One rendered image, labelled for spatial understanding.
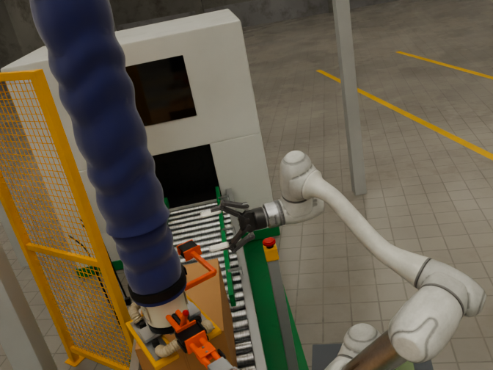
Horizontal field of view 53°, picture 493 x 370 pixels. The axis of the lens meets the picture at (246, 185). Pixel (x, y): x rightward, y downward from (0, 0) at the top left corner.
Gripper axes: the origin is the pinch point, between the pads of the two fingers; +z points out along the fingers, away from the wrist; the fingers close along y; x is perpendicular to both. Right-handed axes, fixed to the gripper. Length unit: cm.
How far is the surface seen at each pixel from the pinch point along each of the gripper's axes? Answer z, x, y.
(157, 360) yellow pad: 30, 1, 48
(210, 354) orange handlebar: 9.6, -16.6, 36.9
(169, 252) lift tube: 15.2, 12.4, 10.7
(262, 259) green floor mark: -46, 216, 157
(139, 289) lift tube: 29.7, 9.8, 21.1
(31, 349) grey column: 112, 97, 97
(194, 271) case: 10, 77, 63
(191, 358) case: 20, 27, 74
